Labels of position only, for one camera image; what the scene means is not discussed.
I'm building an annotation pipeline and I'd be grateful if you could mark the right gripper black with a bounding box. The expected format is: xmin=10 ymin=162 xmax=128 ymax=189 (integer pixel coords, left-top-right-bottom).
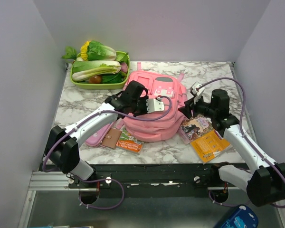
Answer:
xmin=178 ymin=93 xmax=217 ymax=119

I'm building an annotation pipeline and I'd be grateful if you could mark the pink student backpack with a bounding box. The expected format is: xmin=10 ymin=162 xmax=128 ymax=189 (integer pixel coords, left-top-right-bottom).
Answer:
xmin=115 ymin=62 xmax=187 ymax=142

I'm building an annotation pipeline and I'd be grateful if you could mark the brown leather wallet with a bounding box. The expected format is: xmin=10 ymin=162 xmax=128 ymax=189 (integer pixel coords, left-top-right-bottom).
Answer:
xmin=101 ymin=128 xmax=122 ymax=149

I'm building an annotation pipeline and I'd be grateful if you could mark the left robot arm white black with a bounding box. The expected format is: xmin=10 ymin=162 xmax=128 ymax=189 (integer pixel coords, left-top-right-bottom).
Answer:
xmin=42 ymin=81 xmax=148 ymax=188

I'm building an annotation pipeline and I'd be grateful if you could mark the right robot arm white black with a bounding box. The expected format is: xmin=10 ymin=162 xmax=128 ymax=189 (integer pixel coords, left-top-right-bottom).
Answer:
xmin=179 ymin=87 xmax=285 ymax=207

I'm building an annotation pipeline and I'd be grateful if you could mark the illustrated picture book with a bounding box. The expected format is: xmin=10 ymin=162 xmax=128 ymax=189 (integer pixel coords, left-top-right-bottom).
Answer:
xmin=178 ymin=114 xmax=213 ymax=145

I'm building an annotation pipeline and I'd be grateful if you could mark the purple toy vegetable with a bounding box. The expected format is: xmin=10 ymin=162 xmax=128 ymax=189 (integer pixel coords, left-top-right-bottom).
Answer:
xmin=120 ymin=62 xmax=128 ymax=74

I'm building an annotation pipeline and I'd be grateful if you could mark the brown toy mushroom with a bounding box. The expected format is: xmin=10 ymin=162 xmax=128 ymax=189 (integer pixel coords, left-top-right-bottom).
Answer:
xmin=88 ymin=75 xmax=102 ymax=84

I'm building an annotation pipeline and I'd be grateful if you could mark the orange treehouse book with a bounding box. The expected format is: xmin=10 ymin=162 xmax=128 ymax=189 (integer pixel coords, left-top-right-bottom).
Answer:
xmin=116 ymin=128 xmax=143 ymax=154

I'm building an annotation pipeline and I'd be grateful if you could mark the orange yellow booklet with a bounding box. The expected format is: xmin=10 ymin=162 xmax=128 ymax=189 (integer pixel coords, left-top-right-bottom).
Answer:
xmin=190 ymin=130 xmax=231 ymax=164

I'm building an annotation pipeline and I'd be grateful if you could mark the green plastic tray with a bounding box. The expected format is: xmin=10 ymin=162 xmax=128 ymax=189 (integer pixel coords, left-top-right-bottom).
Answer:
xmin=70 ymin=51 xmax=130 ymax=90

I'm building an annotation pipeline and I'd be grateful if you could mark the pink pencil case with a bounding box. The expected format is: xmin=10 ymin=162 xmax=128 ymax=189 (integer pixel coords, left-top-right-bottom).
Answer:
xmin=85 ymin=123 xmax=114 ymax=147

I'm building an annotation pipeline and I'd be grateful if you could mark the upper toy cabbage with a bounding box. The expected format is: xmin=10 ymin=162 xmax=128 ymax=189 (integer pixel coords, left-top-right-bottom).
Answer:
xmin=86 ymin=40 xmax=116 ymax=61

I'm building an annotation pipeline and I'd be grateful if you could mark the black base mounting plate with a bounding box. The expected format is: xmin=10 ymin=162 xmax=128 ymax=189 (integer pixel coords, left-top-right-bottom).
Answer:
xmin=39 ymin=163 xmax=269 ymax=199

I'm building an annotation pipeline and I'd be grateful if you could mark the yellow artificial flower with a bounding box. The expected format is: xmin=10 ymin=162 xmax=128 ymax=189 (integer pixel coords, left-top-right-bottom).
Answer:
xmin=80 ymin=41 xmax=90 ymax=60

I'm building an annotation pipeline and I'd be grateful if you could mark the green artificial leaf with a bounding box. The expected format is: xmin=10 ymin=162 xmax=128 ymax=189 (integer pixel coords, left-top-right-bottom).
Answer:
xmin=61 ymin=46 xmax=77 ymax=60

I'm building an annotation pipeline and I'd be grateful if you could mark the blue pencil case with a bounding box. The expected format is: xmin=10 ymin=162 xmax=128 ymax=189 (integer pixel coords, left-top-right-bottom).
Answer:
xmin=214 ymin=205 xmax=259 ymax=228

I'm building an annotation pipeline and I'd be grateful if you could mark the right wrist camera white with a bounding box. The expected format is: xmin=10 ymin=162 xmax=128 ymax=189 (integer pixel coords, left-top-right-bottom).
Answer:
xmin=190 ymin=82 xmax=205 ymax=104

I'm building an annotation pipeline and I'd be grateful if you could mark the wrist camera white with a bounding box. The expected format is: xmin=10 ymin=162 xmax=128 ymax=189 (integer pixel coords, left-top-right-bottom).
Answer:
xmin=146 ymin=98 xmax=165 ymax=114
xmin=190 ymin=82 xmax=205 ymax=104

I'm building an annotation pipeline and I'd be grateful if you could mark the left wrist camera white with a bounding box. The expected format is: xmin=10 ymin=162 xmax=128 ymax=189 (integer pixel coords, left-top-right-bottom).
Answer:
xmin=146 ymin=98 xmax=165 ymax=114

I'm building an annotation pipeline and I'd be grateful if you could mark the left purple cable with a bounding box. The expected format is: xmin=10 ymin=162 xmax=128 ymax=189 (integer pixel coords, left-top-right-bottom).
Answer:
xmin=42 ymin=95 xmax=173 ymax=209

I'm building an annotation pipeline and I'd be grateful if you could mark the aluminium rail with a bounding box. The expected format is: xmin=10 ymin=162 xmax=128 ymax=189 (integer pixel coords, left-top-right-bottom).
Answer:
xmin=29 ymin=171 xmax=238 ymax=192

